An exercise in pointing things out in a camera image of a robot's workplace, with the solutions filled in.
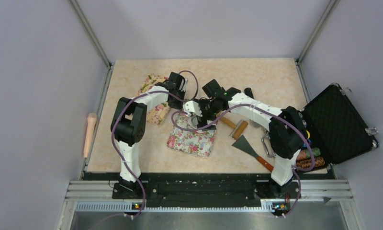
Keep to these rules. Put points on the wooden double-ended rolling pin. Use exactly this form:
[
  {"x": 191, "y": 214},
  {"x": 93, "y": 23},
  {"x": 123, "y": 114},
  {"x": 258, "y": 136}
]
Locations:
[{"x": 237, "y": 128}]

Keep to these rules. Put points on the open black poker chip case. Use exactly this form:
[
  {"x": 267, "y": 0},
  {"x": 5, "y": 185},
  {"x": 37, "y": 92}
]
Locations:
[{"x": 335, "y": 130}]

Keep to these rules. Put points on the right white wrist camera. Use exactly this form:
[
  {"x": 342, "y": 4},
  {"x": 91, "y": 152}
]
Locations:
[{"x": 192, "y": 108}]

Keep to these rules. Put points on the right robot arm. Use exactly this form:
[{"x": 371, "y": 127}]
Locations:
[{"x": 264, "y": 127}]

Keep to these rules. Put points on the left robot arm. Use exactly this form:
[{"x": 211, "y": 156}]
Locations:
[{"x": 129, "y": 123}]

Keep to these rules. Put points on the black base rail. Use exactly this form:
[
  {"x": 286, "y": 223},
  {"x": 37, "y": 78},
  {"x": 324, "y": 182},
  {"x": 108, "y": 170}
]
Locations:
[{"x": 203, "y": 193}]

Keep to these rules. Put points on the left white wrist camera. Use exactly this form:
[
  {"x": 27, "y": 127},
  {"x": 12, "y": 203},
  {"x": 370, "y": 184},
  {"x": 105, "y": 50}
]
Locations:
[{"x": 183, "y": 85}]

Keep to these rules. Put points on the yellow floral cloth pad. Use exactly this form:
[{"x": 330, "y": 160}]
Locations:
[{"x": 157, "y": 114}]

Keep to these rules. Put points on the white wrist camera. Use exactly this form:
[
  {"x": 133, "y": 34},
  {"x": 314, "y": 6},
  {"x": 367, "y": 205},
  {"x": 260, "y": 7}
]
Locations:
[
  {"x": 183, "y": 85},
  {"x": 192, "y": 108}
]

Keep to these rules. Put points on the metal scraper with red handle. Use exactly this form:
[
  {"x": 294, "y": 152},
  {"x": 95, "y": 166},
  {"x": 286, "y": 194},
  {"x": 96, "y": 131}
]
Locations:
[{"x": 243, "y": 145}]

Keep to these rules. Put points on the black ridged rolling stick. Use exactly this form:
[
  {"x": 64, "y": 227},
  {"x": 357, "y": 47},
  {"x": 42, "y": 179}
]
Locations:
[{"x": 248, "y": 91}]

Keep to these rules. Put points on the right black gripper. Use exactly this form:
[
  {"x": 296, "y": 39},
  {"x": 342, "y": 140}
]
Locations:
[{"x": 202, "y": 121}]

